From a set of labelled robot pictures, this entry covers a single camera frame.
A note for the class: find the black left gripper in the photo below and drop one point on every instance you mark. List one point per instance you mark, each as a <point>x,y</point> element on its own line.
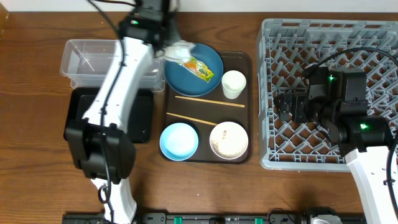
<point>168,26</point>

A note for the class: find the white speckled bowl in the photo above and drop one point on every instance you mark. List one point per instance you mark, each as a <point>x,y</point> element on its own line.
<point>229,140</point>

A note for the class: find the brown serving tray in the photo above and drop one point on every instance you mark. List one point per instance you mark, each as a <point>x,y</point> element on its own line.
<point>239,61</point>

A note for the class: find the wooden chopstick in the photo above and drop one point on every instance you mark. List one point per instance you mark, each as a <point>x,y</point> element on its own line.
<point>192,119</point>
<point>210,101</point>

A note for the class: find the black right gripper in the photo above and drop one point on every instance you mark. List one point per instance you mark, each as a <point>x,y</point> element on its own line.
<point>298,107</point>

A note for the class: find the lower wooden chopstick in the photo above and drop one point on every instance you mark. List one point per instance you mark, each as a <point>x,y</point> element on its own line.
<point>192,119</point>

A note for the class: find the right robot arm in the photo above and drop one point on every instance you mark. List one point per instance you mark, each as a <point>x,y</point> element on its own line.
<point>365,142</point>

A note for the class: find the dark blue plate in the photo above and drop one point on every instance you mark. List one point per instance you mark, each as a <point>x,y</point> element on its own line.
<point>185,82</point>

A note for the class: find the grey dishwasher rack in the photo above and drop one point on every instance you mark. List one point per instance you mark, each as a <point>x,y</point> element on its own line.
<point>284,48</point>

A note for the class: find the clear plastic bin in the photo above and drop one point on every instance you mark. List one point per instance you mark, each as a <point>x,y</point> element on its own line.
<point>86,62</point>

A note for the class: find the upper wooden chopstick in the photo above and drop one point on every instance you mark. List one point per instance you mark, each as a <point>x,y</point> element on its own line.
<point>210,101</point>

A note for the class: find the black tray bin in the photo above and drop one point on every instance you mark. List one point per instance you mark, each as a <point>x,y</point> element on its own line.
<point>140,118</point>

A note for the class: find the yellow green snack wrapper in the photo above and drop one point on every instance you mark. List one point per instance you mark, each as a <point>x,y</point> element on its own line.
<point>198,68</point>

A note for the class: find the light blue bowl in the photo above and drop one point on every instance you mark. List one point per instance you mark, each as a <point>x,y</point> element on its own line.
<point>178,142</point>

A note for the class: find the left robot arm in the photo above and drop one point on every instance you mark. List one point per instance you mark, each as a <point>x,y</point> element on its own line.
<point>98,141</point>

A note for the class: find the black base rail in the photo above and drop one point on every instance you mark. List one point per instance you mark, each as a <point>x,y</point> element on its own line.
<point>275,216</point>

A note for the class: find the white tissue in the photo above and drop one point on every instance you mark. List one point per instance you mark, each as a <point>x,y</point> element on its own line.
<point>179,52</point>

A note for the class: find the white paper cup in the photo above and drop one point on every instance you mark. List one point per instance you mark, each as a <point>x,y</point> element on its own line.
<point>233,83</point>

